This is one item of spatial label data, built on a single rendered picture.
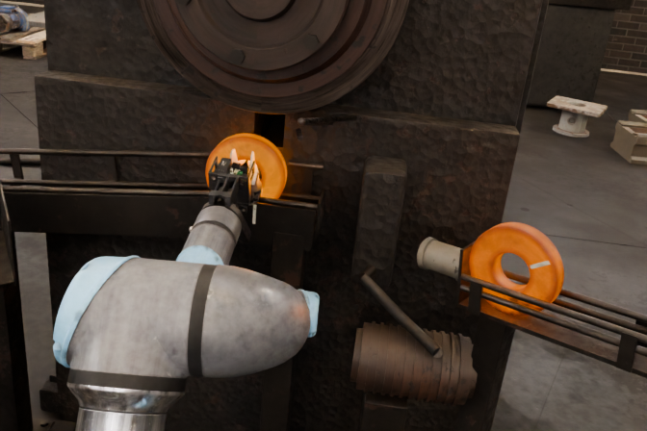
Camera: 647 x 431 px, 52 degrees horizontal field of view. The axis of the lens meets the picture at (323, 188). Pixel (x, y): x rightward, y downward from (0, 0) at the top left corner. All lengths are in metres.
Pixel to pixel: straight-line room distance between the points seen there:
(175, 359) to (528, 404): 1.48
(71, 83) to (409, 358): 0.84
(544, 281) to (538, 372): 1.08
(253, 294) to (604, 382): 1.68
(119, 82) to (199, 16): 0.35
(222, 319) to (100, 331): 0.12
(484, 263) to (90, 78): 0.85
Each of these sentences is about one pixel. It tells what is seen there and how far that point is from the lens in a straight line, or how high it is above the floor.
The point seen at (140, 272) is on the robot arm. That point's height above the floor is 0.87.
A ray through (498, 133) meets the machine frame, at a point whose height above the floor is 0.87.
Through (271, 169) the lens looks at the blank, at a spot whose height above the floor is 0.76.
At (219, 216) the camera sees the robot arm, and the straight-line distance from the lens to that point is 1.06.
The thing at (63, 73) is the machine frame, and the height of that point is 0.87.
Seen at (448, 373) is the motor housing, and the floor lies 0.50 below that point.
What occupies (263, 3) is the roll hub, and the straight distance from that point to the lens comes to 1.06.
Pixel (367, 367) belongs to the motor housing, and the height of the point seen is 0.49.
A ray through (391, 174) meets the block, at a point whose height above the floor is 0.80.
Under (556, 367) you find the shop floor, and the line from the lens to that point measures 2.23.
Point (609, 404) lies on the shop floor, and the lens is 2.16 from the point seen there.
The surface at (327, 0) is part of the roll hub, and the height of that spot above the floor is 1.10.
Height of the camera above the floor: 1.21
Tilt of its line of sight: 22 degrees down
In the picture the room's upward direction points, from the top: 6 degrees clockwise
